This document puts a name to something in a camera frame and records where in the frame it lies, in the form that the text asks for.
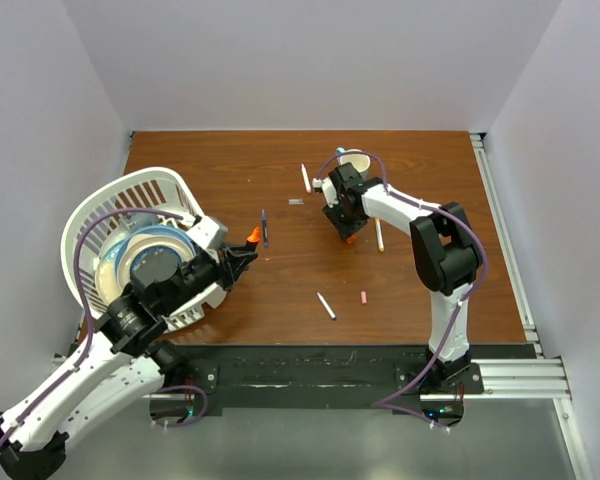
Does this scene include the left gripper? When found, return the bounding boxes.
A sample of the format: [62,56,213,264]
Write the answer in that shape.
[161,240,257,315]

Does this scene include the black orange highlighter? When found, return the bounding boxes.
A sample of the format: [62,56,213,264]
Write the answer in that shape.
[246,227,261,246]

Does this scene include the purple pen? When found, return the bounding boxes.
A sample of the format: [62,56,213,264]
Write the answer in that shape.
[261,209,269,248]

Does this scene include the white yellow pen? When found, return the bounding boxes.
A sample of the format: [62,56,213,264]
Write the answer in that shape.
[374,218,385,253]

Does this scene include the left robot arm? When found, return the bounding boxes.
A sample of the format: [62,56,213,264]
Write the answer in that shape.
[0,235,258,479]

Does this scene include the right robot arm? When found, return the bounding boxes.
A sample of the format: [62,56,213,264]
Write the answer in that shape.
[311,164,488,394]

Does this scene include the white pink-tip pen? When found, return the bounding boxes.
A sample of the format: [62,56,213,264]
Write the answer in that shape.
[300,163,312,194]

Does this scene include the white purple-tip pen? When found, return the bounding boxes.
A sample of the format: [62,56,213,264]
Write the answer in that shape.
[316,292,337,321]

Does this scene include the light blue mug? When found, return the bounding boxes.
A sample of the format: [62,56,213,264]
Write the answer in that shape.
[336,147,371,179]

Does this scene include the white laundry basket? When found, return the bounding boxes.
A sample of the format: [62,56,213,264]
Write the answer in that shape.
[60,167,209,319]

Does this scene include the grey object in basket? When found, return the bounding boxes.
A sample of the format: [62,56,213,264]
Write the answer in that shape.
[120,212,154,232]

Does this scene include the stacked plates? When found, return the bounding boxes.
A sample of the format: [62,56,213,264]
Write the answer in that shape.
[95,225,199,306]

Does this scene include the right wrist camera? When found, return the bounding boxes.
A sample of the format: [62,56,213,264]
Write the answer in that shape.
[312,177,337,207]

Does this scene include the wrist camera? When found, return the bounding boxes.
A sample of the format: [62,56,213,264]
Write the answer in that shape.
[186,216,228,262]
[312,177,337,207]

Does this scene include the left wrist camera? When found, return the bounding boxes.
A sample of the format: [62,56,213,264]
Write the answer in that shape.
[186,216,228,262]

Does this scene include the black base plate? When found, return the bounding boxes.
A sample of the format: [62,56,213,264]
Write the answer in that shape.
[151,344,534,425]

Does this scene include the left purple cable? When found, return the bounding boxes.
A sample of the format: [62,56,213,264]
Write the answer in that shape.
[0,208,186,471]

